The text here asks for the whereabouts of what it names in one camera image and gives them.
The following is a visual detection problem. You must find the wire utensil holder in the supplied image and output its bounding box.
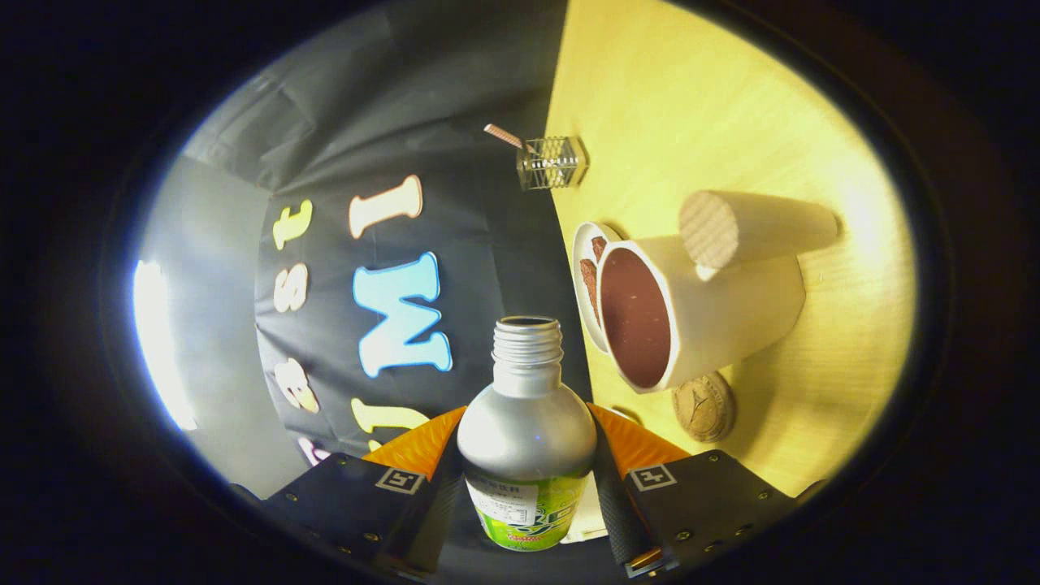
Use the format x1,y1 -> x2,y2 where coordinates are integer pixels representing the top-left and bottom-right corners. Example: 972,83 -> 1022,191
517,136 -> 589,192

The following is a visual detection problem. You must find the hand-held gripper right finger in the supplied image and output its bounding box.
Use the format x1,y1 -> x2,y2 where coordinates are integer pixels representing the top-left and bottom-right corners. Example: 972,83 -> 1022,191
587,402 -> 826,579

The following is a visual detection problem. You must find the striped straw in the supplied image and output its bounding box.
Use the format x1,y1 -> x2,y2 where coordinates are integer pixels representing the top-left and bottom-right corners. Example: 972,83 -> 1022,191
484,123 -> 527,152

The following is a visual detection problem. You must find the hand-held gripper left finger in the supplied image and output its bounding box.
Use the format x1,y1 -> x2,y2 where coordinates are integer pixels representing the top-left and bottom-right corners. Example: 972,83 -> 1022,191
232,406 -> 468,579

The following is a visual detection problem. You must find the black backdrop cloth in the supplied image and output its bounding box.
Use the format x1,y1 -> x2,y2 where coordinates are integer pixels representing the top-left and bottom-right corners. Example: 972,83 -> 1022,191
175,0 -> 598,582

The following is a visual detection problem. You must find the wooden table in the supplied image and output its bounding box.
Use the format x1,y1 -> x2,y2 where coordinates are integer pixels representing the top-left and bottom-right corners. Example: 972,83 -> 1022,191
543,0 -> 919,498

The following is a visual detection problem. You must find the white cup with wooden handle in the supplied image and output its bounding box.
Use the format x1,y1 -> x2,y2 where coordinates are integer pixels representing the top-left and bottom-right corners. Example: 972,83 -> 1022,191
597,189 -> 840,395

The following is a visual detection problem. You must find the white round plate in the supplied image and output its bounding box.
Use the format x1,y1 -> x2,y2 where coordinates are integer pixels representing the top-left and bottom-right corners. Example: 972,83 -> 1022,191
572,221 -> 626,356

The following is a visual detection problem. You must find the cream toaster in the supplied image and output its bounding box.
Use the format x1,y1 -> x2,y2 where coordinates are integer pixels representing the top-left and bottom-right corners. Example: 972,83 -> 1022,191
569,475 -> 609,544

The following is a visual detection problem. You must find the round cork coaster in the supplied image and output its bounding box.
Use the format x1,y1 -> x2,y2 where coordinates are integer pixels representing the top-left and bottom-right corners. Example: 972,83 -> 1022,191
672,371 -> 737,444

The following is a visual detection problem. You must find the silver bottle with green label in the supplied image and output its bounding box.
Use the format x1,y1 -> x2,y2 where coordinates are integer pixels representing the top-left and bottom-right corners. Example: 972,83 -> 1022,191
457,315 -> 598,553

